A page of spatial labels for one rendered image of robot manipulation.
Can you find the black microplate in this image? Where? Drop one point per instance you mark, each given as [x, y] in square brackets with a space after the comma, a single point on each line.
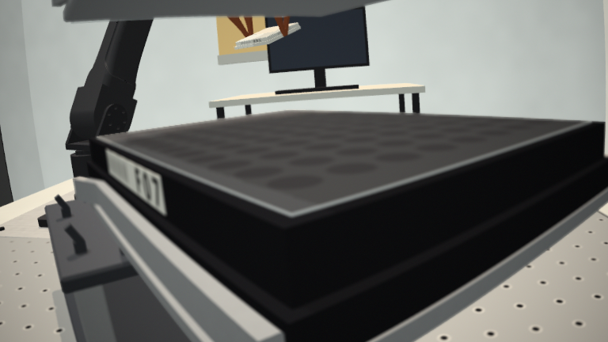
[337, 226]

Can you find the grey shelf rack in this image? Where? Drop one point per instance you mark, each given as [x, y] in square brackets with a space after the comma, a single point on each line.
[202, 307]

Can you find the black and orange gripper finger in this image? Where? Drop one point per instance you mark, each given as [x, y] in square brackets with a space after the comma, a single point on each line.
[241, 27]
[283, 27]

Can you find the white microplate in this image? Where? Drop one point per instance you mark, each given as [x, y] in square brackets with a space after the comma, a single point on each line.
[266, 36]

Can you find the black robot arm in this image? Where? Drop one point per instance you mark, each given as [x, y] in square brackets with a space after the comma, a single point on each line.
[105, 104]

